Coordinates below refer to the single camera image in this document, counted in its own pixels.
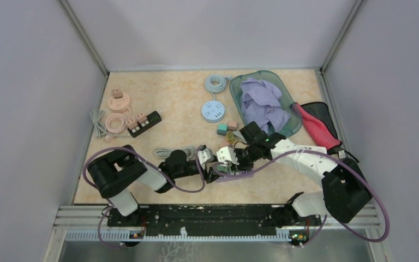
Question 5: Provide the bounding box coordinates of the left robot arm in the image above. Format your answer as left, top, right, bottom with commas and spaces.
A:
82, 145, 216, 226

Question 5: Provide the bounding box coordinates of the pink round power socket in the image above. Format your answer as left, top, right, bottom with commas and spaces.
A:
107, 93, 131, 113

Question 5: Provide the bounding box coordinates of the teal plastic basin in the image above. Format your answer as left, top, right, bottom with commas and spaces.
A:
229, 70, 302, 138

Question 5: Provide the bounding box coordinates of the teal USB charger plug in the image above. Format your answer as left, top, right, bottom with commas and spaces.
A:
217, 124, 228, 136

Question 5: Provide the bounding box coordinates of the brown pink USB charger plug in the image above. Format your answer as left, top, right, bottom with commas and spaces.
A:
227, 121, 238, 131

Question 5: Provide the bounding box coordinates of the grey cable bundle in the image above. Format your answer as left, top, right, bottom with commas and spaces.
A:
90, 109, 131, 139

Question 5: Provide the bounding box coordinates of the purple power strip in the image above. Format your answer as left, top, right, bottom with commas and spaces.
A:
216, 171, 254, 183

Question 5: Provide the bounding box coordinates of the yellow USB charger plug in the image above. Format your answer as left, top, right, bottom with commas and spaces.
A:
225, 132, 235, 144

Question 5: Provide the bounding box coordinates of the white power strip cable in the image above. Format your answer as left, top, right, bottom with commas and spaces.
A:
232, 130, 248, 144

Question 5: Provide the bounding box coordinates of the black power strip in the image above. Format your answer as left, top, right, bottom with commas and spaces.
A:
126, 111, 162, 138

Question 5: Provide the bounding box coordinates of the blue round power socket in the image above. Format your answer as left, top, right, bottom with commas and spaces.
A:
201, 100, 226, 123

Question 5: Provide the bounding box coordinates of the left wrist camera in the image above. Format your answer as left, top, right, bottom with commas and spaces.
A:
196, 146, 214, 169

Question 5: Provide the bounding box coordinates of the green plug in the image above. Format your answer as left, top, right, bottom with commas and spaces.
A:
213, 164, 228, 174

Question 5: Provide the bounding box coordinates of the lavender cloth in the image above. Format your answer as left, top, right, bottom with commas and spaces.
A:
240, 78, 290, 133

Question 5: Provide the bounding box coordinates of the red and black bag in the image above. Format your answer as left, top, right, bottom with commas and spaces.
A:
290, 102, 360, 163

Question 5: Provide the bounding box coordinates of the pink coiled cable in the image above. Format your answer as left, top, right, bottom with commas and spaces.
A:
104, 112, 128, 142

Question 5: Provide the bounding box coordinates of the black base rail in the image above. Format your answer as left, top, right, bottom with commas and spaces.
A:
107, 204, 321, 237

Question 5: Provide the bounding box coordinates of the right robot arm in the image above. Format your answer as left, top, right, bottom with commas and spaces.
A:
217, 122, 373, 225

